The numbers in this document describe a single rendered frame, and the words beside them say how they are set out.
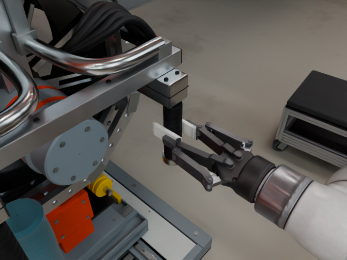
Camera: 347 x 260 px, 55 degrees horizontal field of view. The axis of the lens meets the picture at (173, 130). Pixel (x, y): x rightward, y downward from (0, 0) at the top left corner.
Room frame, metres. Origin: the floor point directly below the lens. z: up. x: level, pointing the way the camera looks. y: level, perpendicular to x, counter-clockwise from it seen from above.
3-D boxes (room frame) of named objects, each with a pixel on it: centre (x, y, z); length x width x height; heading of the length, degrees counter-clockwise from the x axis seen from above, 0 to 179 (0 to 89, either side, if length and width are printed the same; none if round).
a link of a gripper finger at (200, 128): (0.43, -0.08, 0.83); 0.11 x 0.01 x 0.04; 37
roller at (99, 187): (0.67, 0.28, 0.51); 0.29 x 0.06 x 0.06; 48
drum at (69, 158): (0.46, 0.24, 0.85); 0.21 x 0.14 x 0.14; 48
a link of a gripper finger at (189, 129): (0.49, -0.01, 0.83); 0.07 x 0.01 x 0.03; 47
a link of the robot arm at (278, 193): (0.32, -0.17, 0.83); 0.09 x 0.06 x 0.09; 138
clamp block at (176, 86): (0.50, 0.02, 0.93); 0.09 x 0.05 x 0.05; 48
